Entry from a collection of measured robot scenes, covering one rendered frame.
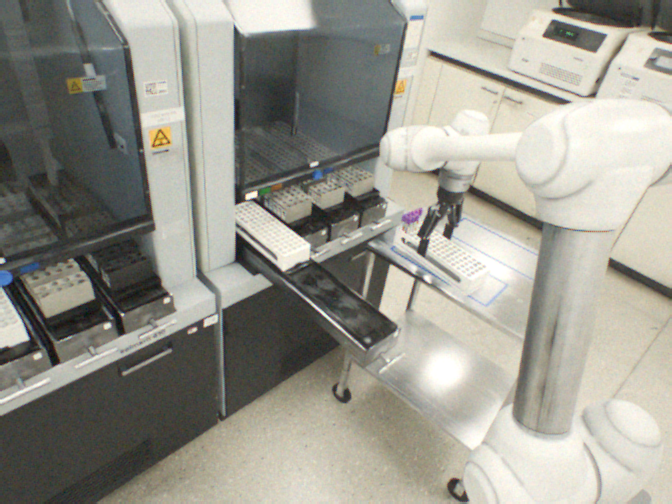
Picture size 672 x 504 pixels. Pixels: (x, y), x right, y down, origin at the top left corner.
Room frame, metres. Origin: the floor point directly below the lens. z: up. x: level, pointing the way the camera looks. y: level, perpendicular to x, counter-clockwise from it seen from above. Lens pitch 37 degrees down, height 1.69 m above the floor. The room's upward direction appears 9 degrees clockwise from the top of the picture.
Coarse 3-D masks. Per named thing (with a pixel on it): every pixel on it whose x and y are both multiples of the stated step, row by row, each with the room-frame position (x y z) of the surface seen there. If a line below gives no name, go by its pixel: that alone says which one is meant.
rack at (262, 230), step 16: (240, 208) 1.26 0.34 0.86; (256, 208) 1.27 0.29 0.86; (240, 224) 1.18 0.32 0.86; (256, 224) 1.18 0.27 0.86; (272, 224) 1.20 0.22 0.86; (256, 240) 1.18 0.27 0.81; (272, 240) 1.12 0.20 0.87; (288, 240) 1.13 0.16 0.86; (272, 256) 1.11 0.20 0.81; (288, 256) 1.06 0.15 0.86; (304, 256) 1.10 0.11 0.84
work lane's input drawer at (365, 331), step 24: (240, 240) 1.17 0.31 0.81; (264, 264) 1.08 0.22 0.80; (312, 264) 1.11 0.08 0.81; (288, 288) 1.00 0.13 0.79; (312, 288) 1.01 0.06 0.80; (336, 288) 1.02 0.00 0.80; (312, 312) 0.94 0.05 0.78; (336, 312) 0.93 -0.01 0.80; (360, 312) 0.94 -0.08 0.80; (336, 336) 0.87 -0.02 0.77; (360, 336) 0.84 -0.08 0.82; (384, 336) 0.86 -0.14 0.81; (360, 360) 0.81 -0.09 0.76; (384, 360) 0.84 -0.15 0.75
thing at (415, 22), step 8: (416, 16) 1.65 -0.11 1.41; (424, 16) 1.68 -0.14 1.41; (416, 24) 1.66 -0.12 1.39; (408, 32) 1.63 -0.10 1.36; (416, 32) 1.67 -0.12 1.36; (408, 40) 1.64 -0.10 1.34; (416, 40) 1.67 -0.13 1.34; (408, 48) 1.65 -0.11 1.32; (408, 56) 1.65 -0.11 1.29; (416, 56) 1.69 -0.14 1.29; (400, 80) 1.64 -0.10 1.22; (400, 88) 1.65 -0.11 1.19; (400, 96) 1.66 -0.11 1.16; (400, 104) 1.66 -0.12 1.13
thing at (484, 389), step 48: (384, 240) 1.27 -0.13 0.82; (480, 240) 1.37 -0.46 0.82; (432, 288) 1.09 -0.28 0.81; (480, 288) 1.11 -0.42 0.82; (528, 288) 1.15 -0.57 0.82; (432, 336) 1.42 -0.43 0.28; (336, 384) 1.26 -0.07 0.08; (384, 384) 1.15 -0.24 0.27; (432, 384) 1.17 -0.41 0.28; (480, 384) 1.21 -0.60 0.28; (480, 432) 1.00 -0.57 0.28
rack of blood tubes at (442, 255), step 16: (400, 240) 1.24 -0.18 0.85; (416, 240) 1.22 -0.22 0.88; (432, 240) 1.23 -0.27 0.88; (448, 240) 1.24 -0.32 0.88; (432, 256) 1.16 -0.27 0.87; (448, 256) 1.16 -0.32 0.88; (464, 256) 1.17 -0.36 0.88; (448, 272) 1.15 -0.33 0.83; (464, 272) 1.10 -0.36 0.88; (480, 272) 1.10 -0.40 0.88; (464, 288) 1.07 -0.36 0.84
